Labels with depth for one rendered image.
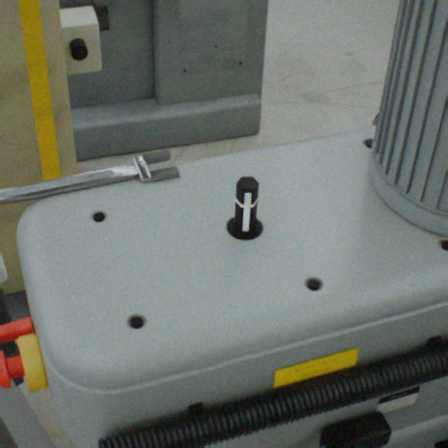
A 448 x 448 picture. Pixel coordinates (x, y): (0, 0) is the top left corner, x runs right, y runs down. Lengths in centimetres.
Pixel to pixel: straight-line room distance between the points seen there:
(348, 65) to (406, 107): 383
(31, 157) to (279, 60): 205
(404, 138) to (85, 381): 38
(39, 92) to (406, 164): 203
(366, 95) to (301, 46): 54
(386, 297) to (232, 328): 15
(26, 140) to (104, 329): 214
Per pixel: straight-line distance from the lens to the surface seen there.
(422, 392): 100
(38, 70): 273
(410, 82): 82
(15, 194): 89
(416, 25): 79
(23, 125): 284
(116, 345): 75
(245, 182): 81
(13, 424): 253
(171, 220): 86
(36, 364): 88
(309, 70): 457
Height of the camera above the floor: 248
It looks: 43 degrees down
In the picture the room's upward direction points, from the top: 3 degrees clockwise
